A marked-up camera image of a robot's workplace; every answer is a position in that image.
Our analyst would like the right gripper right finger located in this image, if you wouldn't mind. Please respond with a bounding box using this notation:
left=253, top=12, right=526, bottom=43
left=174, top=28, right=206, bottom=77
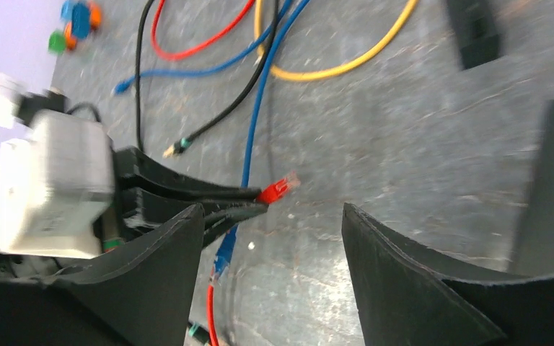
left=341, top=203, right=554, bottom=345

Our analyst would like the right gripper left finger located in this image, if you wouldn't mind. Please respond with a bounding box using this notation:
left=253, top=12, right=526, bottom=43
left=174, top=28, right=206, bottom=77
left=0, top=226, right=202, bottom=345

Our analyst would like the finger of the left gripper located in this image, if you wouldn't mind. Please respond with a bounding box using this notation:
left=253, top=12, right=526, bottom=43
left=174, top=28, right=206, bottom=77
left=115, top=187, right=268, bottom=249
left=113, top=147, right=261, bottom=201

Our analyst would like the long black cable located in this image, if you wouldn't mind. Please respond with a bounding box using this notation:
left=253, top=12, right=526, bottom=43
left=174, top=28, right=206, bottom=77
left=133, top=0, right=281, bottom=159

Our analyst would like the yellow ethernet cable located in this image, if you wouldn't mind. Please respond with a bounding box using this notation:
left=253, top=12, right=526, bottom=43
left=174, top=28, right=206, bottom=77
left=252, top=0, right=419, bottom=83

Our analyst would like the black power adapter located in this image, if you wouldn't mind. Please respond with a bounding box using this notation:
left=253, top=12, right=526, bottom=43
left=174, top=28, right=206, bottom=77
left=444, top=0, right=502, bottom=70

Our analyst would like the colourful toy block chain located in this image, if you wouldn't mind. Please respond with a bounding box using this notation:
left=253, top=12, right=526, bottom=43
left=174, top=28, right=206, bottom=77
left=47, top=0, right=103, bottom=56

